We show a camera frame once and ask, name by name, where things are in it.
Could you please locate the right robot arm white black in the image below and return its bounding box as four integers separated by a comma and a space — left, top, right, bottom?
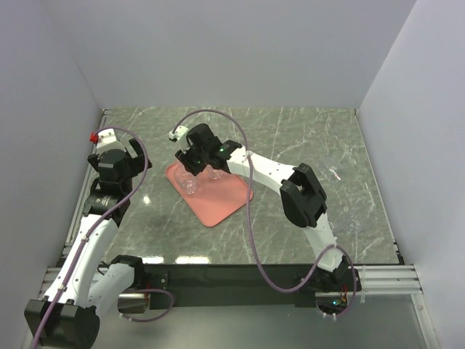
169, 124, 349, 292

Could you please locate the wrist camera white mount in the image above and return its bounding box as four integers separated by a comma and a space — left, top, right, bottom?
89, 128, 125, 154
169, 125, 190, 153

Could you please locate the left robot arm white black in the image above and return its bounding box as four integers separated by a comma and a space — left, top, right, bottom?
24, 134, 152, 348

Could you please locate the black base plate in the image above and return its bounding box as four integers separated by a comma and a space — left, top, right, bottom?
129, 264, 360, 308

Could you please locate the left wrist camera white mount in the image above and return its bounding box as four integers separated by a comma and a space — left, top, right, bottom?
89, 128, 125, 154

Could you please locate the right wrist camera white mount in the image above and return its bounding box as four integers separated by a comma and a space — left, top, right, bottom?
169, 125, 190, 153

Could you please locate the clear glass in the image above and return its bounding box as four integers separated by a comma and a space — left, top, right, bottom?
206, 166, 223, 180
174, 166, 198, 195

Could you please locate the salmon pink plastic tray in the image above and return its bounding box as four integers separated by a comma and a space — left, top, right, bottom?
165, 163, 254, 227

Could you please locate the clear glass near right arm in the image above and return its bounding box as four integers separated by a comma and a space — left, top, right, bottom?
335, 208, 364, 235

